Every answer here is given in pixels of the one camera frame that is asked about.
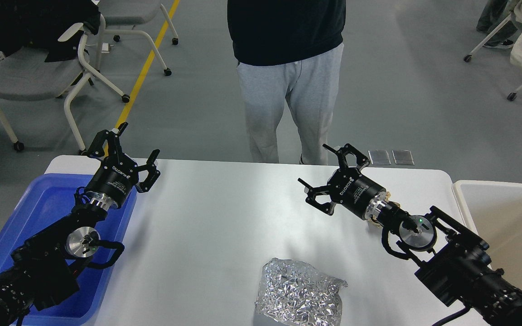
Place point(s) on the crumpled brown paper ball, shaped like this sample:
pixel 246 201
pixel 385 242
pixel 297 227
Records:
pixel 375 207

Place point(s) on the beige plastic bin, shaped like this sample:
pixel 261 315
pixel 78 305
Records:
pixel 493 210

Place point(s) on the metal floor plate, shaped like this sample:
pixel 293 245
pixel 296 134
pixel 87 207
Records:
pixel 403 157
pixel 379 157

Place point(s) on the grey chair with jacket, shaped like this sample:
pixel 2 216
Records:
pixel 26 76

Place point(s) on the person in grey sweatpants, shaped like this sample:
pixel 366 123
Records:
pixel 288 54

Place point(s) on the seated person at right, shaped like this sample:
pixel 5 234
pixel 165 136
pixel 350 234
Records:
pixel 491 17

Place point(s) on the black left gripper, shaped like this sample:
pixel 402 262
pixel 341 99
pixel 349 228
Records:
pixel 118 173

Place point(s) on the right metal floor plate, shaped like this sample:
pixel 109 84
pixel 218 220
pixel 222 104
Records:
pixel 403 157

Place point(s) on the black jacket on chair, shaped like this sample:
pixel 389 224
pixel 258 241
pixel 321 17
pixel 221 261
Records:
pixel 39 24

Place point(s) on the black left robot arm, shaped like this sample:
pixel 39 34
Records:
pixel 46 267

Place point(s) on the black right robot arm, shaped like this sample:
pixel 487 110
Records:
pixel 452 260

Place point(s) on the left metal floor plate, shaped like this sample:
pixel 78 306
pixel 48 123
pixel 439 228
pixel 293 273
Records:
pixel 379 157

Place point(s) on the silver foil bag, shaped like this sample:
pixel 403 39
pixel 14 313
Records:
pixel 295 293

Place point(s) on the yellow floor tape line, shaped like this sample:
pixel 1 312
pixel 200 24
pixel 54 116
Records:
pixel 147 63

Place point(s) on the blue plastic bin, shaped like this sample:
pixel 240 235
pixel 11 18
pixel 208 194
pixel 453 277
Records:
pixel 47 199

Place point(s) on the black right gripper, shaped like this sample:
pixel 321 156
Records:
pixel 355 191

